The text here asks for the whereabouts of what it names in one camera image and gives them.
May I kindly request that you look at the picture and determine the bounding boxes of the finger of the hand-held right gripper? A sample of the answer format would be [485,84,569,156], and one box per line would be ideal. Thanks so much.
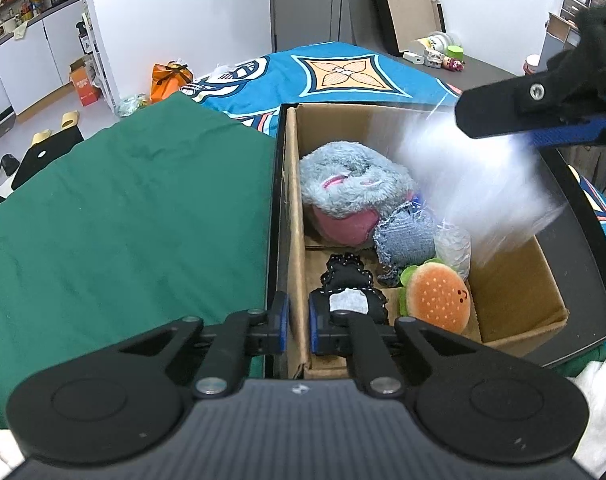
[454,45,606,150]

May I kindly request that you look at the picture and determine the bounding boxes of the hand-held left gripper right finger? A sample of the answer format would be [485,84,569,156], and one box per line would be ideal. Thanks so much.
[308,292,526,400]

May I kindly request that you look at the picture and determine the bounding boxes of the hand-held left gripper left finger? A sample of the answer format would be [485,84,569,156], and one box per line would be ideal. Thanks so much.
[118,290,290,398]

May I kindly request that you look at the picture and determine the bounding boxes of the black lace-trimmed pouch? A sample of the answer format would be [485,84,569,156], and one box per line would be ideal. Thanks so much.
[319,253,389,323]

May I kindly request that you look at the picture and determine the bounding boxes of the frayed denim pouch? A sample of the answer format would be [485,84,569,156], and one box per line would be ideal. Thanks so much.
[373,201,436,286]

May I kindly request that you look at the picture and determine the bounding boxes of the plush burger toy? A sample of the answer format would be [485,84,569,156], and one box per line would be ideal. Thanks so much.
[397,258,472,335]

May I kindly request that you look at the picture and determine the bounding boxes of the black tray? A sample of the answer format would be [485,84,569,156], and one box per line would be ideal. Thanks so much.
[263,101,606,380]

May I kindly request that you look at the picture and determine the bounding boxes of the grey desk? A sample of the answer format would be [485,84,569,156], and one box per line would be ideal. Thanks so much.
[540,12,584,81]

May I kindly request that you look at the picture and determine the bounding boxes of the small toy figures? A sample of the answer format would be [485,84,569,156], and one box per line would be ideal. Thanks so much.
[425,50,466,73]

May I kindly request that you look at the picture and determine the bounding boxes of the leaning wooden board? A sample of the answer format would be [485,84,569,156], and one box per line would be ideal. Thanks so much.
[375,0,444,56]

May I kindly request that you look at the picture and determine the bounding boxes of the grey and pink plush toy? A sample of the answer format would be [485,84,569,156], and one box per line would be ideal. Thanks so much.
[299,142,416,250]

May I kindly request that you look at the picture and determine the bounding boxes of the green cloth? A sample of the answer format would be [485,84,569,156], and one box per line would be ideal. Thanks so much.
[0,92,279,431]

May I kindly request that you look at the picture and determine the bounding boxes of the grey wardrobe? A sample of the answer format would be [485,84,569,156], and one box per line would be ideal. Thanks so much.
[269,0,369,53]

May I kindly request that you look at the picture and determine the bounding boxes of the blue patterned blanket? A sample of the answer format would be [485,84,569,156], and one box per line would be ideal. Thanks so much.
[180,42,606,281]

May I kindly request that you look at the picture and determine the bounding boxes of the orange gift bag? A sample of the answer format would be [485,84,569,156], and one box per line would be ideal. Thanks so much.
[150,61,194,103]

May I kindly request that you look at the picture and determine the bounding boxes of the greenish plastic bag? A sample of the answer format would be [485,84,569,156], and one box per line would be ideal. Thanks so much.
[114,94,149,116]

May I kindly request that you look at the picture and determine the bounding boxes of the orange cardboard box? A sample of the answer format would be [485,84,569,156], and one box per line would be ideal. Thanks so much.
[68,57,101,107]

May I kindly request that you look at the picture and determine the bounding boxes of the spray bottle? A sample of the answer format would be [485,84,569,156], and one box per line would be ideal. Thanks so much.
[76,21,94,56]

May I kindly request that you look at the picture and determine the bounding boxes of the white kitchen cabinets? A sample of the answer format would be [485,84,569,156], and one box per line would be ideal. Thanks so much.
[0,0,104,121]

